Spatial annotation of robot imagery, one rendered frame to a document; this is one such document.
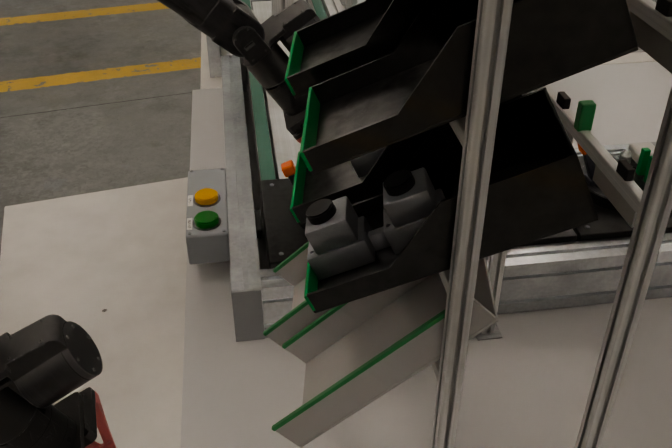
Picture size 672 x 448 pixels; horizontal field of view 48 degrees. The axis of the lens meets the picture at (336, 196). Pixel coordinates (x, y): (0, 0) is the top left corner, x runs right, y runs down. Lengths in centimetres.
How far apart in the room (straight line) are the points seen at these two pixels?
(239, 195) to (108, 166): 209
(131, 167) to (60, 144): 42
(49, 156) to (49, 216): 202
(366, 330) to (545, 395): 34
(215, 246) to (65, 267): 29
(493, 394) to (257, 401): 34
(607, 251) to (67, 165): 262
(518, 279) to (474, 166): 62
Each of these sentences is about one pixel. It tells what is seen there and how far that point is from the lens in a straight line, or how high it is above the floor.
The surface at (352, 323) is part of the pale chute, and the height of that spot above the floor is 106.
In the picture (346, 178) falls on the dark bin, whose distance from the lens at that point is 90.
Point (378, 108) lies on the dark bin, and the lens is 70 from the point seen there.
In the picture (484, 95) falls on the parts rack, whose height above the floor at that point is 144.
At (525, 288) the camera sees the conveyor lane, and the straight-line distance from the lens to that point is 124.
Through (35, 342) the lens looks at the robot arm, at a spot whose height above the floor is 122.
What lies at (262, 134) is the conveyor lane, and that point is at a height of 95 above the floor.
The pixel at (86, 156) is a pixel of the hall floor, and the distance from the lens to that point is 351.
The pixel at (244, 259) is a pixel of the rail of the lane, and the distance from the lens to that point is 120.
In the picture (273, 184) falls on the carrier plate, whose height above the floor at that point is 97.
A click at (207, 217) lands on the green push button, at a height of 97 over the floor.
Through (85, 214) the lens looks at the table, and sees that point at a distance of 153.
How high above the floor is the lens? 169
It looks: 33 degrees down
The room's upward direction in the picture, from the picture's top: straight up
